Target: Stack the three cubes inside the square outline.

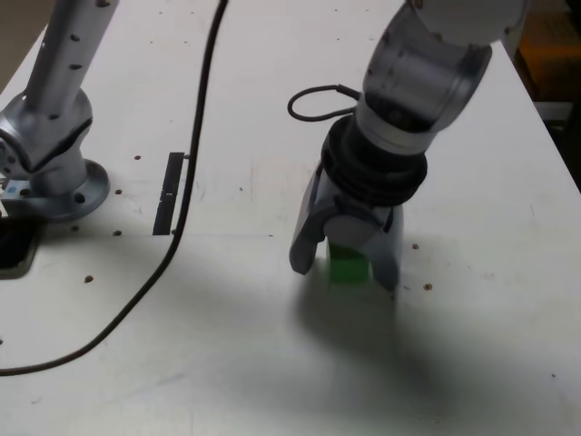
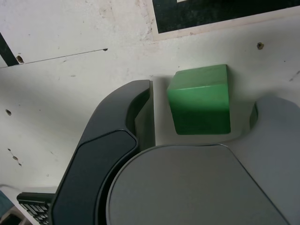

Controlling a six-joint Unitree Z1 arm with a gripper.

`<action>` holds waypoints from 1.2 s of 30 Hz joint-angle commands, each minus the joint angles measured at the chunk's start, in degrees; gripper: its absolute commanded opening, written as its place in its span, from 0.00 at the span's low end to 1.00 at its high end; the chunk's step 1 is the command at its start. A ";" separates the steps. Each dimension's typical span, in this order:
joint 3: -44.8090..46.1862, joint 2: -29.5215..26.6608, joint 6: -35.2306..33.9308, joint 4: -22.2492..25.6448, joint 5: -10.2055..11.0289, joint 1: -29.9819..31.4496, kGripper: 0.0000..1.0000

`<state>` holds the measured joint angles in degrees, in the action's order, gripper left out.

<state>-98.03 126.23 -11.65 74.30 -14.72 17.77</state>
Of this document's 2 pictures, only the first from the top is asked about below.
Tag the black tape strip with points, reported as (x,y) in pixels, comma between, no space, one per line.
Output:
(165,204)

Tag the green cube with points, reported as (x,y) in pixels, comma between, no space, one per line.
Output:
(347,270)

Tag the white board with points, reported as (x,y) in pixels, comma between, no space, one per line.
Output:
(554,110)

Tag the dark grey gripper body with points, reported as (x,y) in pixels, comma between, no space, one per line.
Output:
(363,211)

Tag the yellow box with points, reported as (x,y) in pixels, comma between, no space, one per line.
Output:
(549,59)

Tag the white frame post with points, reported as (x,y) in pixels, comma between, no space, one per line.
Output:
(512,47)

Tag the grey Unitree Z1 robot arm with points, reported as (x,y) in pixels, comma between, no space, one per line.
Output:
(59,68)

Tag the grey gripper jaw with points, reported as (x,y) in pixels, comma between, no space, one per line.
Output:
(390,254)
(308,231)

